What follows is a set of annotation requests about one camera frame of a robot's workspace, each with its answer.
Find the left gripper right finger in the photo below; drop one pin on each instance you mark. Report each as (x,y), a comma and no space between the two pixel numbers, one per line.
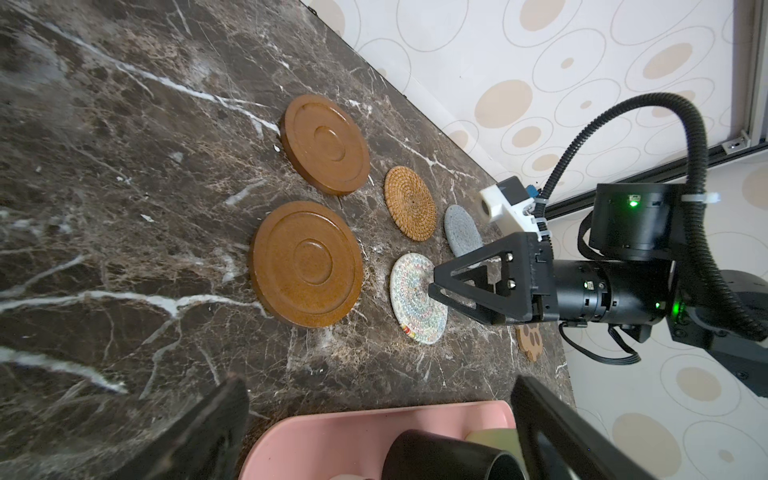
(557,443)

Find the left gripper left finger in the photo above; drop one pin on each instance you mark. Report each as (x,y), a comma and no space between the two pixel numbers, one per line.
(204,444)

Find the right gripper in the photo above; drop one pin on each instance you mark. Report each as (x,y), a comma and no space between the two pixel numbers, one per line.
(507,282)

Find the blue woven coaster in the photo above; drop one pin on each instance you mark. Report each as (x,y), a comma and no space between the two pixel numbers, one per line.
(461,231)

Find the woven rattan coaster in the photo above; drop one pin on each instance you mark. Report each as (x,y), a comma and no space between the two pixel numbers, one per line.
(410,203)

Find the brown wooden coaster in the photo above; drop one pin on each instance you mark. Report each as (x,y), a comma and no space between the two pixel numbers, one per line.
(306,265)
(324,145)

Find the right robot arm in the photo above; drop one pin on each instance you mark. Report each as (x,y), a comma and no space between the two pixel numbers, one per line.
(644,260)

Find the cork paw coaster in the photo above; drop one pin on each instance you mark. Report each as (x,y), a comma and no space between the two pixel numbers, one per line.
(530,341)

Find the multicolour woven coaster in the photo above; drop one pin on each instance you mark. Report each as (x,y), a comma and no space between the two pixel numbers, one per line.
(422,318)

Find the green mug white inside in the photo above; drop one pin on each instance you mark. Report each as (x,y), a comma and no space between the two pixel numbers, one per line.
(505,439)

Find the pink plastic tray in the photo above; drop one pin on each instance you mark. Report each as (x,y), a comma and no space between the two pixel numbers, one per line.
(324,446)

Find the black mug right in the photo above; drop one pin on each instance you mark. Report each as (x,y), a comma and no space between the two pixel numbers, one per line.
(417,454)

